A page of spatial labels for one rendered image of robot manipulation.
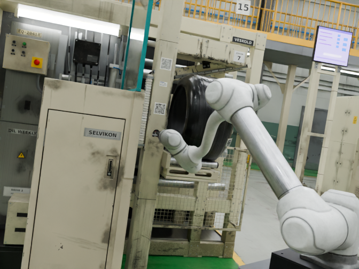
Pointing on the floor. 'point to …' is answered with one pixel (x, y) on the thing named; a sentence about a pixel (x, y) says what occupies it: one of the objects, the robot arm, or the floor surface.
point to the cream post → (155, 153)
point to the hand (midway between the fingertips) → (157, 133)
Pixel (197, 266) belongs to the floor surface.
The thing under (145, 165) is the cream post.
